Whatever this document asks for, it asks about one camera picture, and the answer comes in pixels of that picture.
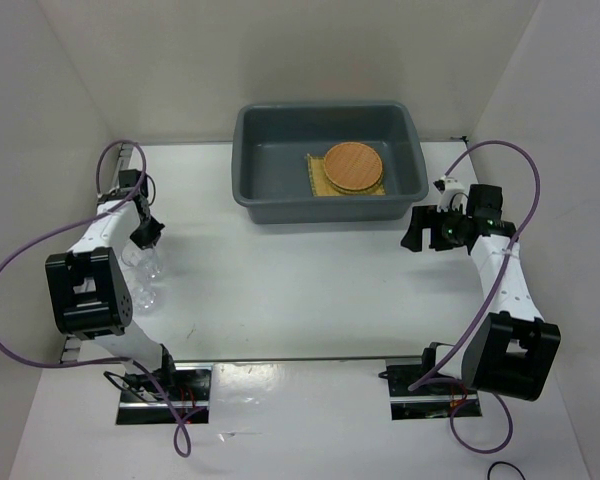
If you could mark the clear plastic cup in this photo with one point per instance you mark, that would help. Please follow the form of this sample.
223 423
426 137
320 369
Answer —
143 296
145 261

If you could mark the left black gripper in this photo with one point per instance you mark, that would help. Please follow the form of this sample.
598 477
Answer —
150 239

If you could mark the grey plastic bin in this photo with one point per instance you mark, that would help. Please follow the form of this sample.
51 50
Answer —
273 141

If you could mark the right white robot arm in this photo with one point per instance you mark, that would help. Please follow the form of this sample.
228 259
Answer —
512 348

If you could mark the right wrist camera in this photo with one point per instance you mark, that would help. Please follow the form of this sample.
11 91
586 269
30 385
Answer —
452 192

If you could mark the orange round woven coaster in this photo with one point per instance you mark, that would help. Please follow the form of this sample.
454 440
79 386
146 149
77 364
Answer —
353 165

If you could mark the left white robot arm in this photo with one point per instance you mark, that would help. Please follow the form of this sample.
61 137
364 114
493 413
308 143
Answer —
103 280

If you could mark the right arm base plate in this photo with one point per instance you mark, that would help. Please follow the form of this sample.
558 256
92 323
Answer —
431 401

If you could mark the square bamboo mat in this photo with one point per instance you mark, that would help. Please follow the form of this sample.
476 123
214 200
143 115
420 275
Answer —
322 187

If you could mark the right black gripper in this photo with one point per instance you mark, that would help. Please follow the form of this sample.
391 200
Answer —
427 217

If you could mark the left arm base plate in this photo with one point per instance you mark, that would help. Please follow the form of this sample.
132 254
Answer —
188 389

